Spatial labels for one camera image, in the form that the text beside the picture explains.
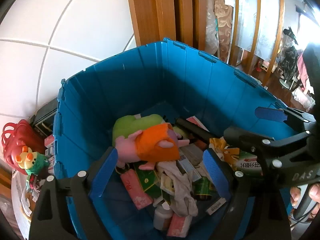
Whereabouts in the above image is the green can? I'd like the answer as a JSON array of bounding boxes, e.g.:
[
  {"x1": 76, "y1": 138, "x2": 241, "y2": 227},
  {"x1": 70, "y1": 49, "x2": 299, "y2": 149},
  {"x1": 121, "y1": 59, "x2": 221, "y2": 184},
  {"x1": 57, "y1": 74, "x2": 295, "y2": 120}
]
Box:
[{"x1": 194, "y1": 176, "x2": 218, "y2": 202}]

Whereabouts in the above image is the red white carton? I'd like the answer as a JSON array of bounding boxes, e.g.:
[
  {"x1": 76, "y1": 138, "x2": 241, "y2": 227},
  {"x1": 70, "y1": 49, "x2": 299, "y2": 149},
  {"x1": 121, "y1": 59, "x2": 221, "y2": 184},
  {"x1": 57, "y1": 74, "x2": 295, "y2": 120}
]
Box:
[{"x1": 186, "y1": 116, "x2": 210, "y2": 133}]

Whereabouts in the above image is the black remote control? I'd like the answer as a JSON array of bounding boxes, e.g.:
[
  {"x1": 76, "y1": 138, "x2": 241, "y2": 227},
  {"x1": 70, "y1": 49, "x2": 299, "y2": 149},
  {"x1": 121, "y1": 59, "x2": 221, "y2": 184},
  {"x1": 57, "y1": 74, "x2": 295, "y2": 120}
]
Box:
[{"x1": 176, "y1": 118, "x2": 211, "y2": 141}]

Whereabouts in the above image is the white plastic bottle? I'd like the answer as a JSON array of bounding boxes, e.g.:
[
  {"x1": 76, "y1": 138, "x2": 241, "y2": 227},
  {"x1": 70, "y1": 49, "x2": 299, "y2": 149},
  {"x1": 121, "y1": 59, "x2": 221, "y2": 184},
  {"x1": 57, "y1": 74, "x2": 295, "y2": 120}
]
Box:
[{"x1": 153, "y1": 202, "x2": 174, "y2": 230}]

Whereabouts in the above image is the green yellow plush toy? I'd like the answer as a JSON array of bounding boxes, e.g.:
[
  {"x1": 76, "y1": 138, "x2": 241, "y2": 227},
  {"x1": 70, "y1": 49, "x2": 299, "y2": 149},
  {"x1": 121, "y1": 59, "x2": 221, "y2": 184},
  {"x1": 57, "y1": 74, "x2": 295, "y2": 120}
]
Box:
[{"x1": 14, "y1": 146, "x2": 50, "y2": 176}]

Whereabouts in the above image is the frosted glass door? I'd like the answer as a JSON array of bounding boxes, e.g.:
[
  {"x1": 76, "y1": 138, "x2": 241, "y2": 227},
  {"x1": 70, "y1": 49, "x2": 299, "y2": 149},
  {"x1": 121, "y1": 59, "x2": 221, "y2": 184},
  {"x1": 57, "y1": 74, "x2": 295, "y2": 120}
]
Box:
[{"x1": 234, "y1": 0, "x2": 286, "y2": 63}]

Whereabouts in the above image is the blue plastic crate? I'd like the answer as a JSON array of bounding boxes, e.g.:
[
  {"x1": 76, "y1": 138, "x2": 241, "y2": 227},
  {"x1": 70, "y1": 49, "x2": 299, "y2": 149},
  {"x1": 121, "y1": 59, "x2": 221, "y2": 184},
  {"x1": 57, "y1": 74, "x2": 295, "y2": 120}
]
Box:
[{"x1": 52, "y1": 37, "x2": 312, "y2": 240}]

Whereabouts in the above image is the white barcode box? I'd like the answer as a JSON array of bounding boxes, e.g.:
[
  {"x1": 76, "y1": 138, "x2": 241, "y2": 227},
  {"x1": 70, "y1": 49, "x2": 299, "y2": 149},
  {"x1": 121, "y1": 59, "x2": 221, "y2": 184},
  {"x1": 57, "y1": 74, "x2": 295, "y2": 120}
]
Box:
[{"x1": 206, "y1": 196, "x2": 227, "y2": 216}]

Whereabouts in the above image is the white cloth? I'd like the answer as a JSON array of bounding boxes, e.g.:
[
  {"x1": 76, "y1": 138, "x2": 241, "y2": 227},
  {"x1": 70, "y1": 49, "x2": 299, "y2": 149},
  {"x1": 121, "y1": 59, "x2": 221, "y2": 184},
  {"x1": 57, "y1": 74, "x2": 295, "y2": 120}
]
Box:
[{"x1": 159, "y1": 161, "x2": 199, "y2": 217}]

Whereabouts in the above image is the red plastic basket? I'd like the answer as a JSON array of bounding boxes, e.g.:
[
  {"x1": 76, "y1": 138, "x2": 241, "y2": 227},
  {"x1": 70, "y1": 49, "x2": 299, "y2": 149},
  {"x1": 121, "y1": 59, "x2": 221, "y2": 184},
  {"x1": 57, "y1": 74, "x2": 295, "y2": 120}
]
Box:
[{"x1": 1, "y1": 119, "x2": 46, "y2": 175}]

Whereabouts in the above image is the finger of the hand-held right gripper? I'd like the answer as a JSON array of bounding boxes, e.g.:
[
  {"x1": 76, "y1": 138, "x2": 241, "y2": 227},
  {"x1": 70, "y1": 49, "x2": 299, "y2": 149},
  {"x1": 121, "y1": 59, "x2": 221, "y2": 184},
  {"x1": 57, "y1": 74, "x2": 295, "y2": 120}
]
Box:
[
  {"x1": 255, "y1": 107, "x2": 317, "y2": 132},
  {"x1": 223, "y1": 127, "x2": 313, "y2": 170}
]

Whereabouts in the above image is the black gift box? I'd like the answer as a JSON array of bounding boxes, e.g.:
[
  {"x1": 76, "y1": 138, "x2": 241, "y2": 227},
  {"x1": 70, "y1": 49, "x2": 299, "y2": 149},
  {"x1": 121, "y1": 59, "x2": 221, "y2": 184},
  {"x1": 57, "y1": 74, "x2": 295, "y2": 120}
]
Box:
[{"x1": 33, "y1": 97, "x2": 60, "y2": 138}]

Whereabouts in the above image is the yellow packet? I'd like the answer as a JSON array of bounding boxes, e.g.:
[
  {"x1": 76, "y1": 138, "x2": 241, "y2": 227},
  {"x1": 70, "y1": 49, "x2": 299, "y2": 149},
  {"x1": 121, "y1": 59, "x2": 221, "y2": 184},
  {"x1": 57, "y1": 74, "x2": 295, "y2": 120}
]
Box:
[{"x1": 209, "y1": 137, "x2": 228, "y2": 161}]

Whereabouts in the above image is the light green plush toy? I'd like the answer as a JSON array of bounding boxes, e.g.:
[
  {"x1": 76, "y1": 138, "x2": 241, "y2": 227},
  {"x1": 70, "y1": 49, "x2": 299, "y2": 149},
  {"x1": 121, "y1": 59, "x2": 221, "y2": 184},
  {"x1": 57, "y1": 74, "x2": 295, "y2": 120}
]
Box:
[{"x1": 112, "y1": 114, "x2": 171, "y2": 146}]

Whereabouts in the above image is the person's right hand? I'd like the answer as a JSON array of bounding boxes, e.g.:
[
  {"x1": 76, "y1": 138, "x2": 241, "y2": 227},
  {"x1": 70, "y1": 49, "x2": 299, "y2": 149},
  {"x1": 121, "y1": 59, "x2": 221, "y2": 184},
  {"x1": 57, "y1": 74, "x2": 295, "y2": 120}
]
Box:
[{"x1": 289, "y1": 183, "x2": 320, "y2": 220}]

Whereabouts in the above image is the pink pig plush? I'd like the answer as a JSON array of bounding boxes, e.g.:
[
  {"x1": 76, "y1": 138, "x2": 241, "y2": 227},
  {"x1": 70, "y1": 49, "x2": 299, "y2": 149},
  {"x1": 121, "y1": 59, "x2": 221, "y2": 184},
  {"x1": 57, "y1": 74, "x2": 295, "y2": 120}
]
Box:
[{"x1": 114, "y1": 123, "x2": 190, "y2": 171}]

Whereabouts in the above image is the pink patterned packet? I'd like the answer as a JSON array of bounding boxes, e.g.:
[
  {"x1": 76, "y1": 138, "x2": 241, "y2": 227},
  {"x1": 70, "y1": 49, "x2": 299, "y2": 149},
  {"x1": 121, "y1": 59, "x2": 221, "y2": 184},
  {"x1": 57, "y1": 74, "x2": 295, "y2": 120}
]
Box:
[{"x1": 120, "y1": 169, "x2": 153, "y2": 210}]

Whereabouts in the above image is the green carton box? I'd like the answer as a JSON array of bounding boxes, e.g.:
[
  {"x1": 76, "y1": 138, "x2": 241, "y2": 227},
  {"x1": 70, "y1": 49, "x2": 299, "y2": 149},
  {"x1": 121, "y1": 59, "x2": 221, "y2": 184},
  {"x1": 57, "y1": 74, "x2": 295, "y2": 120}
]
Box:
[{"x1": 133, "y1": 162, "x2": 163, "y2": 198}]

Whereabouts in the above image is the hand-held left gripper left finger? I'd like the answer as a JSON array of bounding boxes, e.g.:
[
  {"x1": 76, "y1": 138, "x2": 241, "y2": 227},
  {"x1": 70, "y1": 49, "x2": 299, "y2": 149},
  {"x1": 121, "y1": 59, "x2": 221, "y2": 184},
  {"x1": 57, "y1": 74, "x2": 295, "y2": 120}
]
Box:
[{"x1": 29, "y1": 147, "x2": 118, "y2": 240}]

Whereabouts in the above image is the wooden frame post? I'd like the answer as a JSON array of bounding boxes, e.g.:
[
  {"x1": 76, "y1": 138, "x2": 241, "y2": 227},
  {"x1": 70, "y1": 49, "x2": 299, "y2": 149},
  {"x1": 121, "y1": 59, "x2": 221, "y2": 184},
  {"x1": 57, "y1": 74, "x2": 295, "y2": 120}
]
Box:
[{"x1": 125, "y1": 0, "x2": 208, "y2": 52}]

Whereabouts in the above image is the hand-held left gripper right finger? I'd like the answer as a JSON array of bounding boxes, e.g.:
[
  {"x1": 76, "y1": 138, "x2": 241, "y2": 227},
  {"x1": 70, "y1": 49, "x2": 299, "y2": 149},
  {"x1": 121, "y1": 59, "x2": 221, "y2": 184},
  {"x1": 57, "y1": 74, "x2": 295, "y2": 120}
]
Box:
[{"x1": 203, "y1": 148, "x2": 292, "y2": 240}]

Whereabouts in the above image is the patterned rolled fabric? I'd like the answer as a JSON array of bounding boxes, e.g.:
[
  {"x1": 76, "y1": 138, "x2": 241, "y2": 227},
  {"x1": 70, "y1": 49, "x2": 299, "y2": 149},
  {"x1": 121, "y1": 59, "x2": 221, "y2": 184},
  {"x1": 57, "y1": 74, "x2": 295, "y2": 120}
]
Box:
[{"x1": 204, "y1": 0, "x2": 235, "y2": 62}]

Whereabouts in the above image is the pink carton box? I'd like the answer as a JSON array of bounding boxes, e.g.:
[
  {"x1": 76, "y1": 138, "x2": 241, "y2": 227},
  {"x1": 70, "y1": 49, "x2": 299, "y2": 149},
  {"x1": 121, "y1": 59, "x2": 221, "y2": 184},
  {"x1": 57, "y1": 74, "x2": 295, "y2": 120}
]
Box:
[{"x1": 167, "y1": 213, "x2": 193, "y2": 238}]

